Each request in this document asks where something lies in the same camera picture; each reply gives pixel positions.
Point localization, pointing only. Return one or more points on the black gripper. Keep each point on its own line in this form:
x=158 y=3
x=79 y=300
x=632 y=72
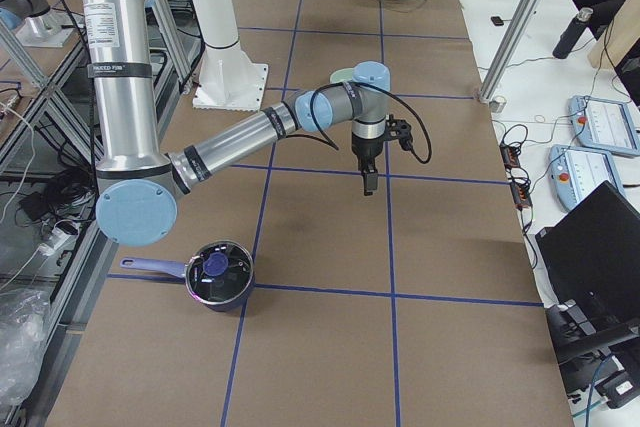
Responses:
x=365 y=151

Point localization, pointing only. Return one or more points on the green bowl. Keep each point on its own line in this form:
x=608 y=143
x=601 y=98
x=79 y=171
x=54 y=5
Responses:
x=342 y=75

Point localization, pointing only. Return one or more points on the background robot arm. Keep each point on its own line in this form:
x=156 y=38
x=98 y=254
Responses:
x=35 y=23

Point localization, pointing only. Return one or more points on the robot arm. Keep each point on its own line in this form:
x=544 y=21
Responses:
x=139 y=185

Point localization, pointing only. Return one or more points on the dark blue saucepan with lid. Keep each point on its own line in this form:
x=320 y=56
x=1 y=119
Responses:
x=220 y=275

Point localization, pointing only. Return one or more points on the lower teach pendant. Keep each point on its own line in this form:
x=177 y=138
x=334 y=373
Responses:
x=577 y=171

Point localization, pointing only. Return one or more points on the teach pendant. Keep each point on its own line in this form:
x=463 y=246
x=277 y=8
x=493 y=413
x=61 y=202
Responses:
x=603 y=124
x=577 y=171

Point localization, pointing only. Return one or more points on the black laptop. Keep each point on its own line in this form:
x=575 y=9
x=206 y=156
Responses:
x=592 y=258

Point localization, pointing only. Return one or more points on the upper teach pendant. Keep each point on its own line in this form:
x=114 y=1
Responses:
x=603 y=124

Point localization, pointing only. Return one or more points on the black water bottle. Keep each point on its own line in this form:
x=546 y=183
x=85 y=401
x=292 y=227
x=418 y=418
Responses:
x=572 y=33

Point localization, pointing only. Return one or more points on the clear plastic bag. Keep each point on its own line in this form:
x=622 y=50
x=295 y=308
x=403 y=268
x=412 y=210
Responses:
x=24 y=329

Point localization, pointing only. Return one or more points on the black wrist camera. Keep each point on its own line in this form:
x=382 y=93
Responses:
x=401 y=131

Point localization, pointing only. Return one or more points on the aluminium frame post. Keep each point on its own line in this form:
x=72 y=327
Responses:
x=487 y=91

